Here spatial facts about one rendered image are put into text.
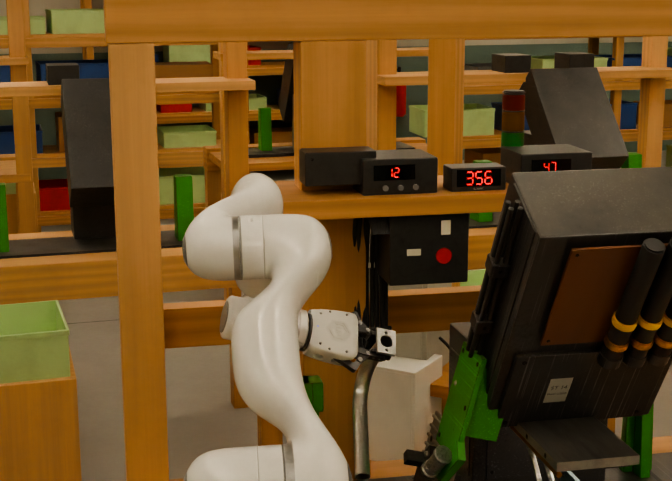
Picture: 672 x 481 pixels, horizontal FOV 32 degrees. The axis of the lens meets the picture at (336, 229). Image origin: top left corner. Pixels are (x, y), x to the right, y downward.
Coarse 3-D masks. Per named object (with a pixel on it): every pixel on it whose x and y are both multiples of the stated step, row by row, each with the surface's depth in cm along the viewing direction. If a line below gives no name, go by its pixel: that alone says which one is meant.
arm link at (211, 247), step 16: (256, 176) 194; (240, 192) 189; (256, 192) 190; (272, 192) 193; (208, 208) 184; (224, 208) 186; (240, 208) 188; (256, 208) 190; (272, 208) 192; (192, 224) 182; (208, 224) 180; (224, 224) 180; (192, 240) 180; (208, 240) 179; (224, 240) 179; (192, 256) 180; (208, 256) 179; (224, 256) 179; (240, 256) 179; (208, 272) 180; (224, 272) 180; (240, 272) 180
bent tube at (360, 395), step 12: (384, 336) 233; (384, 348) 230; (372, 360) 235; (360, 372) 238; (372, 372) 238; (360, 384) 238; (360, 396) 238; (360, 408) 236; (360, 420) 235; (360, 432) 233; (360, 444) 231; (360, 456) 230; (360, 468) 228
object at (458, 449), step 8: (456, 440) 225; (456, 448) 224; (464, 448) 225; (456, 456) 224; (464, 456) 223; (448, 464) 226; (456, 464) 224; (448, 472) 226; (440, 480) 229; (448, 480) 229
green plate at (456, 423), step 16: (464, 352) 232; (464, 368) 230; (480, 368) 223; (464, 384) 228; (480, 384) 225; (448, 400) 234; (464, 400) 226; (480, 400) 226; (448, 416) 233; (464, 416) 225; (480, 416) 226; (496, 416) 227; (448, 432) 231; (464, 432) 225; (480, 432) 227; (496, 432) 228
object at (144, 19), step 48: (144, 0) 233; (192, 0) 235; (240, 0) 237; (288, 0) 239; (336, 0) 241; (384, 0) 243; (432, 0) 245; (480, 0) 247; (528, 0) 249; (576, 0) 251; (624, 0) 253
